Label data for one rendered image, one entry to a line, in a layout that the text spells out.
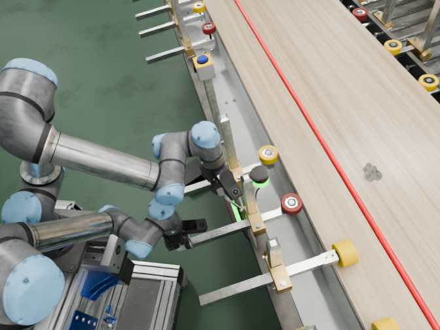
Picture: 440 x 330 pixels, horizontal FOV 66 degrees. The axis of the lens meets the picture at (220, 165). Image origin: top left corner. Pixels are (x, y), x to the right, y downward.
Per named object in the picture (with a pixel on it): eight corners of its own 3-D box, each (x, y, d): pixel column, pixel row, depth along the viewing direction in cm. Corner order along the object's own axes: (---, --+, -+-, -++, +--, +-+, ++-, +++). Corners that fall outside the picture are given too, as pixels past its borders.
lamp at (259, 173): (257, 211, 128) (253, 182, 110) (253, 199, 131) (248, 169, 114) (272, 206, 128) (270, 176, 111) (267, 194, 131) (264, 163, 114)
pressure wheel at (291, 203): (285, 226, 134) (285, 213, 124) (277, 209, 138) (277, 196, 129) (304, 220, 134) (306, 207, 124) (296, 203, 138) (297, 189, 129)
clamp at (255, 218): (254, 237, 131) (253, 232, 127) (243, 207, 138) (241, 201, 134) (268, 232, 131) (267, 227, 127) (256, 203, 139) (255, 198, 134)
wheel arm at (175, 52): (148, 65, 207) (146, 60, 204) (147, 62, 209) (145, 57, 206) (215, 44, 209) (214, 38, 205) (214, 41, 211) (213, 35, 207)
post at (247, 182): (253, 238, 150) (242, 183, 111) (251, 231, 152) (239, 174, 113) (260, 235, 150) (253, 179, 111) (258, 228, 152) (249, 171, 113)
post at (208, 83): (219, 145, 174) (201, 78, 137) (217, 139, 177) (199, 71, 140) (227, 143, 174) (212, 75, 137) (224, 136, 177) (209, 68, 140)
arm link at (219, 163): (228, 152, 100) (206, 168, 98) (230, 161, 104) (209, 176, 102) (213, 138, 104) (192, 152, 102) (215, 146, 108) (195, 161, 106)
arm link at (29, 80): (18, 206, 112) (-22, 89, 70) (31, 169, 121) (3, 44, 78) (57, 211, 115) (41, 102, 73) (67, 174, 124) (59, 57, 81)
